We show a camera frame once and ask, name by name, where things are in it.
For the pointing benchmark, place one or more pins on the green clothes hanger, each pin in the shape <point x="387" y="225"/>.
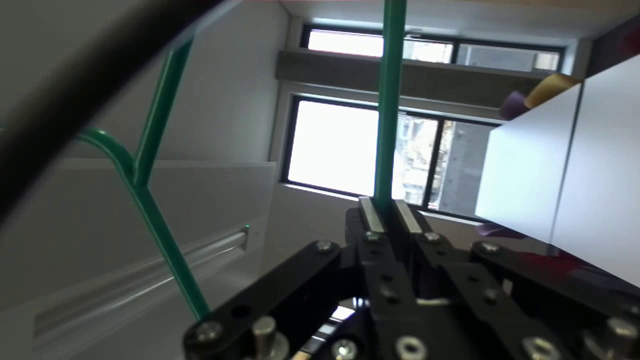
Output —
<point x="390" y="100"/>

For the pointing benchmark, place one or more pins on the purple chair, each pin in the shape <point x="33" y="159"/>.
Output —
<point x="515" y="105"/>

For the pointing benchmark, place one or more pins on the tall window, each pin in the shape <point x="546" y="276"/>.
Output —
<point x="333" y="147"/>

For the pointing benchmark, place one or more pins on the white long table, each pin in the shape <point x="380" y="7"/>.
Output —
<point x="532" y="167"/>

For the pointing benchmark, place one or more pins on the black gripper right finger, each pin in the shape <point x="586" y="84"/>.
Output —
<point x="506" y="301"/>

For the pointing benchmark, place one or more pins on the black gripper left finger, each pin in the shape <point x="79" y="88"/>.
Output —
<point x="372" y="293"/>

